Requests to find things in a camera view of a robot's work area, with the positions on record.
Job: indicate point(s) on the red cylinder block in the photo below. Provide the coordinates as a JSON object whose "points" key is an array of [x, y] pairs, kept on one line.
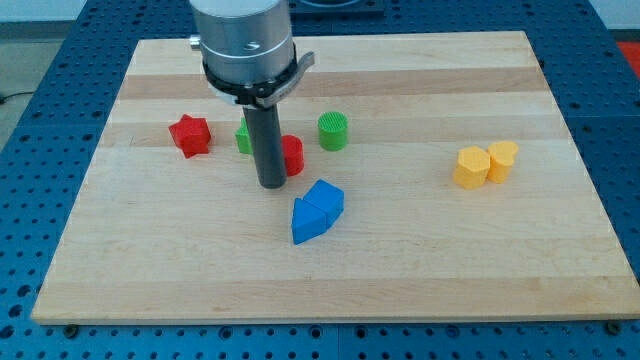
{"points": [[293, 152]]}

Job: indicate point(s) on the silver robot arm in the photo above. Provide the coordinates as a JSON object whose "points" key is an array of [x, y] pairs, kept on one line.
{"points": [[244, 41]]}

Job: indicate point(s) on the blue cube block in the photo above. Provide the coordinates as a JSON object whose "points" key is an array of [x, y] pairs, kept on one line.
{"points": [[328, 198]]}

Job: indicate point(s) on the blue triangle block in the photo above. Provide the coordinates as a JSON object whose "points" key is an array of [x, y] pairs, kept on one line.
{"points": [[308, 221]]}

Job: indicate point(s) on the green cylinder block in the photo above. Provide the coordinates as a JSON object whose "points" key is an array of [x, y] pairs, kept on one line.
{"points": [[333, 130]]}

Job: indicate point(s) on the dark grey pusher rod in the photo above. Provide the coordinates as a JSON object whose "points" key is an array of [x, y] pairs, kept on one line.
{"points": [[265, 136]]}

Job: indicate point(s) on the green block behind rod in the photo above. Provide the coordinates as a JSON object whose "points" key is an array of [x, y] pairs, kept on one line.
{"points": [[243, 139]]}

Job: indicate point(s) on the wooden board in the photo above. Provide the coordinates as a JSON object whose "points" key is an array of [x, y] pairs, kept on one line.
{"points": [[157, 238]]}

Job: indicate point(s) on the red star block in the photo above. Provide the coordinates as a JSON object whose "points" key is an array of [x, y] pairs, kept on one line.
{"points": [[191, 135]]}

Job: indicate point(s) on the yellow hexagon block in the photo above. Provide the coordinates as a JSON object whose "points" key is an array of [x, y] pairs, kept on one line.
{"points": [[472, 167]]}

